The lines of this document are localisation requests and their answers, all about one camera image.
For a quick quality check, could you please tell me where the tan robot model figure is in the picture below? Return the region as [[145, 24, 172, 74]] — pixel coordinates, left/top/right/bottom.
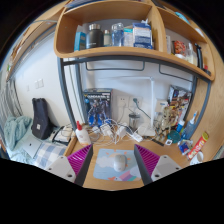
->
[[154, 106, 178, 141]]

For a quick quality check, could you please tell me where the dark green plug cable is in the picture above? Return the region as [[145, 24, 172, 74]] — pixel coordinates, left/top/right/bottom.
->
[[132, 97, 152, 119]]

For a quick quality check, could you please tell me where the wooden shelf unit with items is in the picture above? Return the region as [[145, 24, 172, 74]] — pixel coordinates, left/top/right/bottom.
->
[[53, 0, 216, 82]]

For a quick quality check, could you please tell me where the pastel cloud print mouse pad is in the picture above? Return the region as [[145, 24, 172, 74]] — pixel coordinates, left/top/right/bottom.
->
[[92, 148, 144, 183]]

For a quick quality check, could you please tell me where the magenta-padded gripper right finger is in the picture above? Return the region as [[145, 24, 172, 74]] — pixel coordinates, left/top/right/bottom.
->
[[134, 143, 184, 185]]

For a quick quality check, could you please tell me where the red yellow chips can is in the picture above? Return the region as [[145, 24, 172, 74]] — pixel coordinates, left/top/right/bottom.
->
[[186, 131, 210, 161]]

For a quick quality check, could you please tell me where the black pen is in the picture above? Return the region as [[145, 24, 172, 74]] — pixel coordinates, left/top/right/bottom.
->
[[148, 135, 165, 147]]

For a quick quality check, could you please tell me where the white pump bottle red cap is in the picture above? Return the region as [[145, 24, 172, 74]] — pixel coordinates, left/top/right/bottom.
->
[[74, 120, 92, 147]]

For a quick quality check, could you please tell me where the plaid pillow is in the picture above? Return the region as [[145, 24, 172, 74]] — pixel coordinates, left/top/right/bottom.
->
[[33, 141, 68, 169]]

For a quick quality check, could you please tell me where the white wall outlet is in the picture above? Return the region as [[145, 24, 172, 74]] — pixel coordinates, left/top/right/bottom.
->
[[129, 96, 144, 108], [117, 95, 130, 108]]

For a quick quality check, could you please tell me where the light grey computer mouse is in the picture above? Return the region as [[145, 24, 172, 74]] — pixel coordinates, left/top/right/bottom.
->
[[113, 153, 128, 173]]

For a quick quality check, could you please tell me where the small white plug charger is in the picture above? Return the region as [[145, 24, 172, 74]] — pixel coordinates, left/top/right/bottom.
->
[[99, 123, 113, 137]]

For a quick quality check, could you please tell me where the metal cup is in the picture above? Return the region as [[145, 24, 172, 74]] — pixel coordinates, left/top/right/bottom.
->
[[128, 112, 141, 132]]

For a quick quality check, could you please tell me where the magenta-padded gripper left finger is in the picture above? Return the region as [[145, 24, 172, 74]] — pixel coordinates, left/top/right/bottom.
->
[[44, 143, 94, 187]]

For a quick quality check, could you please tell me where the colourful model kit box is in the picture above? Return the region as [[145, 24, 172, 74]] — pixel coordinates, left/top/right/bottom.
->
[[166, 84, 193, 126]]

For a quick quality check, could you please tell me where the black bag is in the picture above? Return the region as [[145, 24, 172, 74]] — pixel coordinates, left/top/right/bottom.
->
[[31, 97, 54, 140]]

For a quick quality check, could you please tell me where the white wall switch plate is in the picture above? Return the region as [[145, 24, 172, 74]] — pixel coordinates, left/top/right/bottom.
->
[[33, 78, 45, 90]]

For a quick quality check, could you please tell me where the large white power adapter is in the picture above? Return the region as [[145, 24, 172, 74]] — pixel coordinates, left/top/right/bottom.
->
[[116, 124, 128, 139]]

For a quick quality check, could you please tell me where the blue robot model kit box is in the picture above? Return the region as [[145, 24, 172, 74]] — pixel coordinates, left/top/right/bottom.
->
[[83, 88, 113, 128]]

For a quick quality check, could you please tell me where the teal blanket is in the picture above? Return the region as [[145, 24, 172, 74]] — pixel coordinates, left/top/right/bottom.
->
[[3, 114, 33, 151]]

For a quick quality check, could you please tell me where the teal round dish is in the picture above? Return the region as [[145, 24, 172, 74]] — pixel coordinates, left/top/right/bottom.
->
[[167, 129, 182, 144]]

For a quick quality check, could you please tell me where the blue spray bottle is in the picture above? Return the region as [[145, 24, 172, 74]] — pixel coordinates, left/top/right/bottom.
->
[[181, 110, 199, 140]]

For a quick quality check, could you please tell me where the white desk lamp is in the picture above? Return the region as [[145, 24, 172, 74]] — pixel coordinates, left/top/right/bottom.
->
[[111, 75, 158, 138]]

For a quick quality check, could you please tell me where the white power strip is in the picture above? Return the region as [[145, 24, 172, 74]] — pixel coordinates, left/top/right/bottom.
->
[[129, 131, 144, 143]]

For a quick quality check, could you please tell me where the blue tissue packet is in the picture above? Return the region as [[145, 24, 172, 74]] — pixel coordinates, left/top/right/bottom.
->
[[178, 139, 194, 156]]

